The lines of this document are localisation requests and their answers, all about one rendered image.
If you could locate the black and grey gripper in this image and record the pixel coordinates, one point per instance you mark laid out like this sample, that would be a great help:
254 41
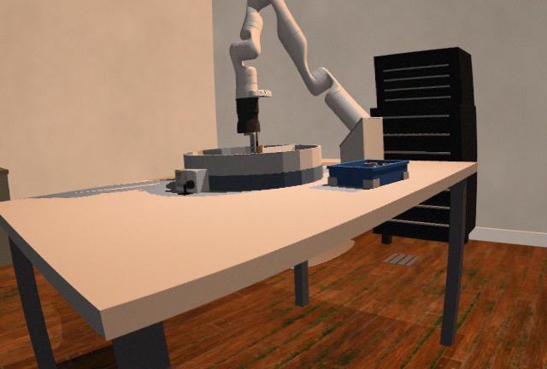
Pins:
247 110

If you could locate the blue crate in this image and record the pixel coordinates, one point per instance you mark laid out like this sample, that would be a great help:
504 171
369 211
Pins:
355 174

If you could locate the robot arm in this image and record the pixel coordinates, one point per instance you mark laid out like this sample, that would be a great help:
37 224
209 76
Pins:
337 99

